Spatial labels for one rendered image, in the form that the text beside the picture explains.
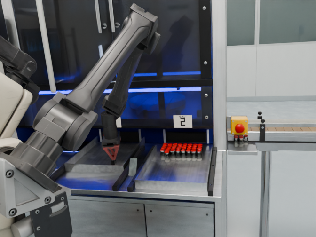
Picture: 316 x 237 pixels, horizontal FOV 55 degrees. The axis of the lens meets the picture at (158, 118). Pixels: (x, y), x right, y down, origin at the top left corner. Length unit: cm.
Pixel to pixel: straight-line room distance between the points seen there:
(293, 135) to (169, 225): 75
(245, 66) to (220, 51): 466
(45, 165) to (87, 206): 114
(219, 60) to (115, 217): 98
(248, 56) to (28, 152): 552
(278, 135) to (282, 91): 462
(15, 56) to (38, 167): 51
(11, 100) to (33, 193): 22
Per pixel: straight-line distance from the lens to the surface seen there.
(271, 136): 153
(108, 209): 171
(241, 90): 605
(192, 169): 125
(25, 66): 108
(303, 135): 156
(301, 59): 610
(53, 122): 67
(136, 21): 83
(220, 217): 160
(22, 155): 63
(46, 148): 64
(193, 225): 164
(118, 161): 138
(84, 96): 70
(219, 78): 134
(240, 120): 138
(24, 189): 64
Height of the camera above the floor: 143
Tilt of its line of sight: 16 degrees down
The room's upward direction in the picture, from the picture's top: 4 degrees counter-clockwise
